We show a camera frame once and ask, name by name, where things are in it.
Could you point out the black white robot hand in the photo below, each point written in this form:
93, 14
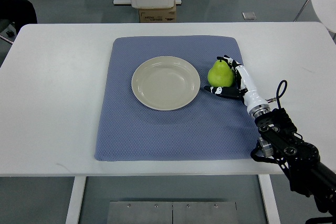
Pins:
244, 90

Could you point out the green pear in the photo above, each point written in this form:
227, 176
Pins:
220, 75

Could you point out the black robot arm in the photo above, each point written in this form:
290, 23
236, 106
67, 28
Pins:
281, 144

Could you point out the small grey floor plate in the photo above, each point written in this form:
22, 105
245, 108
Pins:
249, 16

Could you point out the beige ceramic plate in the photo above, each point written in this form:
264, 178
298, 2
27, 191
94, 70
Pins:
165, 83

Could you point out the metal floor plate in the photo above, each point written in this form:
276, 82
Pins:
172, 212

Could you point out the blue woven mat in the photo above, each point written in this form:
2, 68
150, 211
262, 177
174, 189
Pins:
209, 128

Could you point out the cardboard box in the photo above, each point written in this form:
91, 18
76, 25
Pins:
158, 15

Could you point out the white chair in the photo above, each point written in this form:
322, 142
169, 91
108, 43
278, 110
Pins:
325, 12

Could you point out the white table leg right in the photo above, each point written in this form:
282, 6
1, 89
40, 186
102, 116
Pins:
268, 198

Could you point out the white table leg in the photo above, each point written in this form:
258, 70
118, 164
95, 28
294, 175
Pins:
75, 203
268, 198

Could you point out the white base bar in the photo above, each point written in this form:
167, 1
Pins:
141, 2

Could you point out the white table leg left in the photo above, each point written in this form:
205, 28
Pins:
75, 203

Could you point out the black office chair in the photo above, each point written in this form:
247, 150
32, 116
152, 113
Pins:
19, 12

